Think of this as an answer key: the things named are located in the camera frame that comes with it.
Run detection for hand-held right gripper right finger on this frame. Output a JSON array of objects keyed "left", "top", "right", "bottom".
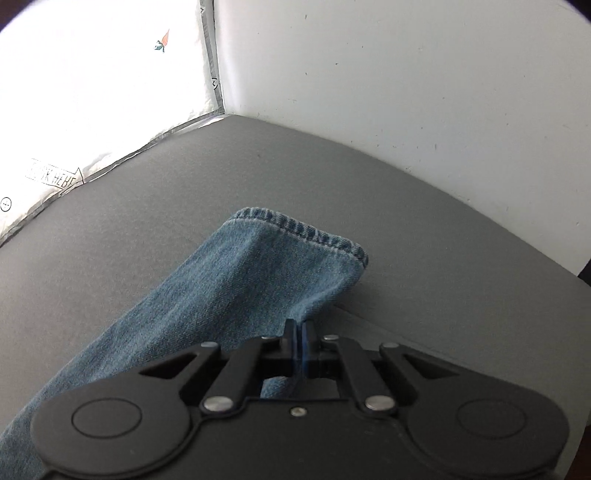
[{"left": 302, "top": 320, "right": 460, "bottom": 417}]

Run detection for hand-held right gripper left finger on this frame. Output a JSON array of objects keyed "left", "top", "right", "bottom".
[{"left": 139, "top": 320, "right": 304, "bottom": 416}]

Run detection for blue denim jeans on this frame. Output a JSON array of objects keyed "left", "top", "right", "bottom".
[{"left": 0, "top": 207, "right": 370, "bottom": 462}]

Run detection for white carrot-print plastic sheet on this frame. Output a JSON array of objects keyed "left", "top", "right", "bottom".
[{"left": 0, "top": 0, "right": 227, "bottom": 245}]

